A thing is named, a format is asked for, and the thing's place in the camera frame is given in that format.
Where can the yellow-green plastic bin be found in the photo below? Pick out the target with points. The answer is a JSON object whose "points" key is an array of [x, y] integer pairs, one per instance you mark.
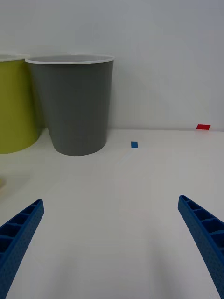
{"points": [[16, 105]]}

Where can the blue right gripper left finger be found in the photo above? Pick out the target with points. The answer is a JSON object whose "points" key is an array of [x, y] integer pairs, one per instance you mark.
{"points": [[18, 238]]}

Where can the grey plastic bin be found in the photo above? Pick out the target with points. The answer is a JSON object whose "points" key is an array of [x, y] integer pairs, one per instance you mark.
{"points": [[74, 105]]}

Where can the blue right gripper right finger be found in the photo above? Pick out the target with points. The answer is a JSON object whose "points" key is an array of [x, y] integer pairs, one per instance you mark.
{"points": [[205, 236]]}

